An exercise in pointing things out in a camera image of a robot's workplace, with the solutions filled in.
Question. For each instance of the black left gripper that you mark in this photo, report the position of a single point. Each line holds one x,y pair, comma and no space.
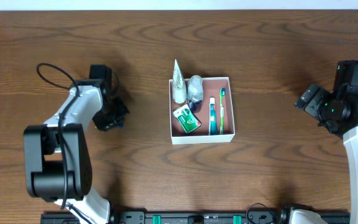
114,113

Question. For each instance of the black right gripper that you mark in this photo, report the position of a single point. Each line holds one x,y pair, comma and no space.
309,99

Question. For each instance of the white conical tube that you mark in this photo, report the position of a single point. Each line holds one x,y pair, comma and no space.
179,91

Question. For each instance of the green Dettol soap packet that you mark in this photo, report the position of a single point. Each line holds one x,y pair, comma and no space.
187,119

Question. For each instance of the clear bottle with blue liquid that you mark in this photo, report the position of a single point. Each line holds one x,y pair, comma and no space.
195,93

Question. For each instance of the small toothpaste tube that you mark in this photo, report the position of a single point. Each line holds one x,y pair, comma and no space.
213,129

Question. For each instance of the green white toothbrush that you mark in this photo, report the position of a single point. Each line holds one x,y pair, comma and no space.
221,97

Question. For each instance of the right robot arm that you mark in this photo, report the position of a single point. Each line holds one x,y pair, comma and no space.
350,142

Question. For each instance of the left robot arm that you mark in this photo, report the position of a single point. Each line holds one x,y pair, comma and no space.
57,162

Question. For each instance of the white box with pink interior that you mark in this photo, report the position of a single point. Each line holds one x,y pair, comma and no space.
218,88

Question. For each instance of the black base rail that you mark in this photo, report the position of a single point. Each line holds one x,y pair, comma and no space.
139,217

